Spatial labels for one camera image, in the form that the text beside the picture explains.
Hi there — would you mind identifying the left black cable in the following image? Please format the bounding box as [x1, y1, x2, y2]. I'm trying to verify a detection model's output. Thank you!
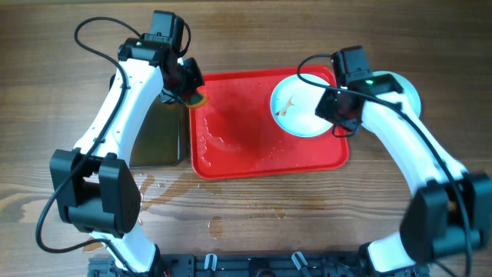
[35, 16, 192, 255]

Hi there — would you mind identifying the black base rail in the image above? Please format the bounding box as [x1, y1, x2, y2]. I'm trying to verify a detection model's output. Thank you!
[87, 250, 370, 277]

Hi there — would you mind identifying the black water tray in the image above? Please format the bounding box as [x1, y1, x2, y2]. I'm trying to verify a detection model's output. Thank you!
[109, 72, 184, 169]

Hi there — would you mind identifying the black cable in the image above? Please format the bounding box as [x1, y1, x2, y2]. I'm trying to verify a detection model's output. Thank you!
[296, 53, 474, 277]
[35, 16, 192, 255]

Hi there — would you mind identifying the orange green sponge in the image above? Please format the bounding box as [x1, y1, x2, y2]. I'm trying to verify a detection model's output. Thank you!
[185, 92, 208, 108]

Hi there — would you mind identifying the right black cable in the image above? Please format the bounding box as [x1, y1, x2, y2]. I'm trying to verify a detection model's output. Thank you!
[296, 53, 474, 277]

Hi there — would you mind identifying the white plate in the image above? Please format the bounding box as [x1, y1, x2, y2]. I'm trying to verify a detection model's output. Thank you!
[270, 75, 333, 138]
[373, 71, 422, 118]

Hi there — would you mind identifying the red serving tray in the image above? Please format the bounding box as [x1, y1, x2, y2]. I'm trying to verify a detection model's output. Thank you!
[189, 67, 349, 180]

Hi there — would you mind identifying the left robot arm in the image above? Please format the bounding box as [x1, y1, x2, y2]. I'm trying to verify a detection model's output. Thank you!
[48, 38, 204, 276]

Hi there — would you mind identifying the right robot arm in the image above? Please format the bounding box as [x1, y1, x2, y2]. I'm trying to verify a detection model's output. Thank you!
[315, 72, 491, 276]

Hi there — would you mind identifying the white plate top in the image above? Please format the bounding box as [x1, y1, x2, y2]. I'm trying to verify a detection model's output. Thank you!
[270, 75, 333, 138]

